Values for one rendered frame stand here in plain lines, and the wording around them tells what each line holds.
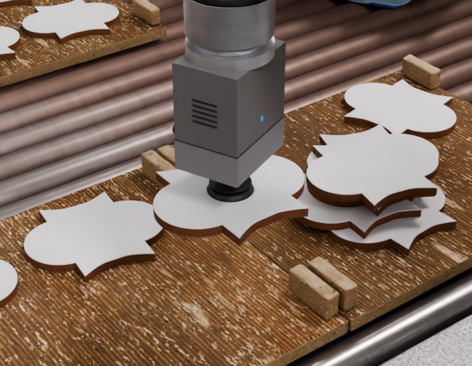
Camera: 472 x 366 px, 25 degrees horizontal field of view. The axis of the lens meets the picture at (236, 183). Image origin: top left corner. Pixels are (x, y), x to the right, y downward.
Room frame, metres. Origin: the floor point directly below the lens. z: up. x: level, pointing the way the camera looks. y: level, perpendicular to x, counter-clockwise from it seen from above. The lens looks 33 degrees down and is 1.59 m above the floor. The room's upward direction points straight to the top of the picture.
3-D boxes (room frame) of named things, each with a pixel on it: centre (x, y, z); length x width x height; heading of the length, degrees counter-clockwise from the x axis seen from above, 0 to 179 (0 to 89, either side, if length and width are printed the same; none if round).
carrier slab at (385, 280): (1.03, -0.17, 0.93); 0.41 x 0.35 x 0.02; 127
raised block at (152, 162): (1.01, 0.09, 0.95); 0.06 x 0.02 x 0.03; 37
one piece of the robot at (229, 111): (0.81, 0.01, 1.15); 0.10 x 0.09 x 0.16; 60
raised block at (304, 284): (0.79, -0.07, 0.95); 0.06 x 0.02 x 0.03; 37
